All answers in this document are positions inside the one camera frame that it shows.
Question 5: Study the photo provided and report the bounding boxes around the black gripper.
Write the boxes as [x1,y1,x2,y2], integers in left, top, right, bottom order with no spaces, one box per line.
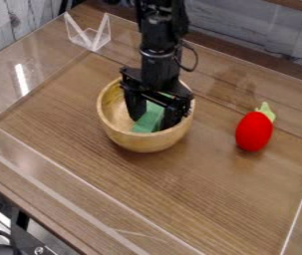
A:
[121,67,193,130]

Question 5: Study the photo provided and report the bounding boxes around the green rectangular block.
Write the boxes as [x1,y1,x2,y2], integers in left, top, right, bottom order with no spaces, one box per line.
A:
[131,100,163,133]

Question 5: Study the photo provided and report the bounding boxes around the light wooden bowl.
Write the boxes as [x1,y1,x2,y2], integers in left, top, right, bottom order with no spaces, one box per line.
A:
[96,78,195,153]

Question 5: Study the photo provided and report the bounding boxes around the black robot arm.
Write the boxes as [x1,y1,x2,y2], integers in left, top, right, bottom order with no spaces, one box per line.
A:
[121,0,197,130]

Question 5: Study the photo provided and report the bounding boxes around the red plush strawberry toy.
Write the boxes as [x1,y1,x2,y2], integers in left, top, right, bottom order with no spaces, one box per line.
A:
[236,102,276,152]

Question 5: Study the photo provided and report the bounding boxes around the black metal table leg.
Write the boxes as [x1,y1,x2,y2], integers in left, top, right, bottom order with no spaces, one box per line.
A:
[11,206,59,255]

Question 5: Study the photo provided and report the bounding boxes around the clear acrylic corner bracket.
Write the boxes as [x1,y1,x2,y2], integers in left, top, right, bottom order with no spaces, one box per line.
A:
[64,13,111,52]

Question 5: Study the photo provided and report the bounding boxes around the clear acrylic tray wall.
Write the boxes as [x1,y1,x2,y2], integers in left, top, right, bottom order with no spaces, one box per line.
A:
[0,128,203,255]

